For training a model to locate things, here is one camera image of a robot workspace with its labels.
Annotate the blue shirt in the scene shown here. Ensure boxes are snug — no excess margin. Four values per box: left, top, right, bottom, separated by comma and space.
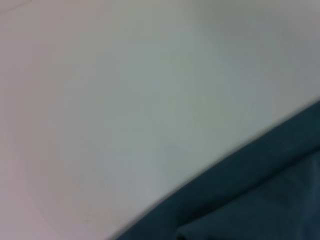
109, 99, 320, 240

